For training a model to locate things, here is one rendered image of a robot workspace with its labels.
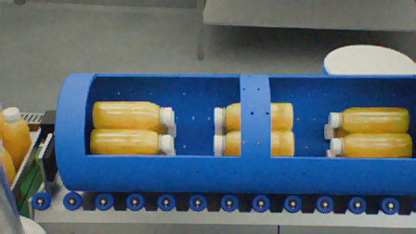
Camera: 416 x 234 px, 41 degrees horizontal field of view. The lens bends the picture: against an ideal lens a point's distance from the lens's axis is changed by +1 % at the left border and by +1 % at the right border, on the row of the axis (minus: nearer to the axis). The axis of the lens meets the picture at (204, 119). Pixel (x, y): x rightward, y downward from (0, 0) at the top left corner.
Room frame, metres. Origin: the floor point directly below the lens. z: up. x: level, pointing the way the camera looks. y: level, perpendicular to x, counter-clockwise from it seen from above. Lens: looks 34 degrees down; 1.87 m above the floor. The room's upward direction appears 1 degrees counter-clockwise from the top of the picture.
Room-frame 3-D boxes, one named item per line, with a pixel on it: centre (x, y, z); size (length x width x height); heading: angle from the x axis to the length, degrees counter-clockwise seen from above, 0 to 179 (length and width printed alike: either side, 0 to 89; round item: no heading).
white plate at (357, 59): (1.52, -0.52, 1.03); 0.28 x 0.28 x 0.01
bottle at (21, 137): (1.21, 0.50, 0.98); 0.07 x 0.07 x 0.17
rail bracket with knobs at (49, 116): (1.30, 0.42, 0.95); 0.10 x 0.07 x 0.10; 178
